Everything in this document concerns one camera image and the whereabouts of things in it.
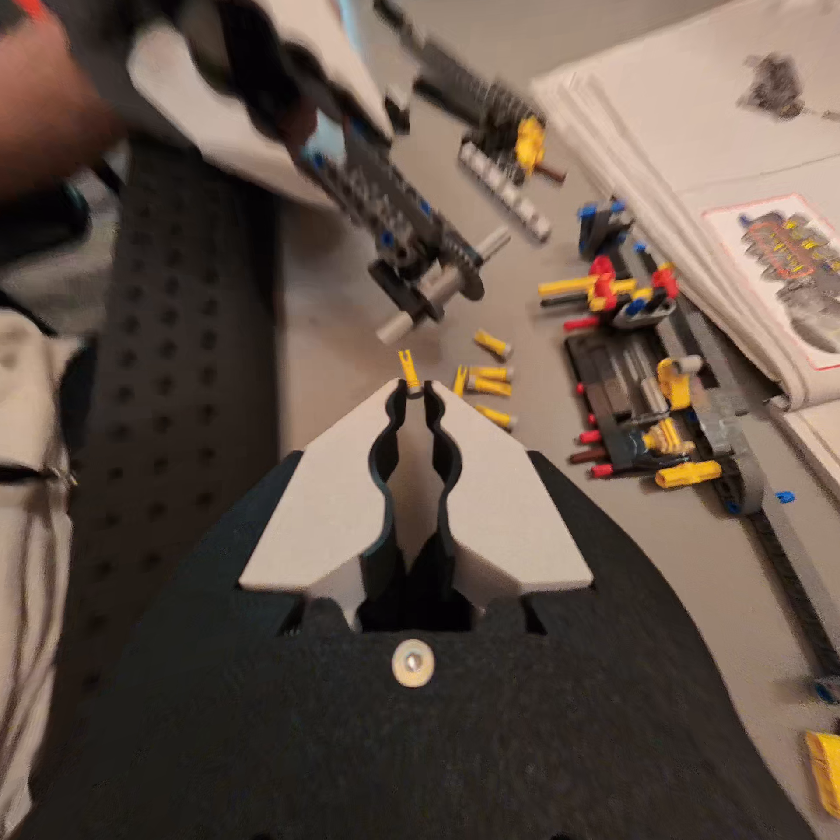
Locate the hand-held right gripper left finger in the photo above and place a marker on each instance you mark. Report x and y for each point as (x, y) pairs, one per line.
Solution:
(315, 518)

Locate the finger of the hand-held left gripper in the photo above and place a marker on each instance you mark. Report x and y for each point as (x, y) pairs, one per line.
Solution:
(334, 59)
(184, 111)

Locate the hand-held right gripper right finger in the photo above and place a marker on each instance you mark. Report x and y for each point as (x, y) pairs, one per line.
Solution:
(512, 518)

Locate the pile of yellow toy pins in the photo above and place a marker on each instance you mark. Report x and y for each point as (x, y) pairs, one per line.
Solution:
(492, 380)

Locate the single yellow toy pin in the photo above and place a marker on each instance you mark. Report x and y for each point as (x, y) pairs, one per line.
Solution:
(410, 374)

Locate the black toy gear assembly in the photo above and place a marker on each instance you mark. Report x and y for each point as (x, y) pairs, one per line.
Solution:
(400, 229)

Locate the person's left hand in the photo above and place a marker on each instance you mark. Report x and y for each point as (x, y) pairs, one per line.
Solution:
(52, 111)

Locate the long black toy beam assembly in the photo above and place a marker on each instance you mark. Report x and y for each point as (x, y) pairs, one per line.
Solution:
(472, 85)

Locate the partly built toy chassis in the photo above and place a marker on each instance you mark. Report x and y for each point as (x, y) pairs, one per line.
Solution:
(610, 387)

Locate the grey toy beam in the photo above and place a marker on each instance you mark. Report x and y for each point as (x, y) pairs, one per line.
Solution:
(505, 190)

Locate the building instruction booklet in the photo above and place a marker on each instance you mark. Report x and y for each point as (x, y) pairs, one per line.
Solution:
(709, 118)

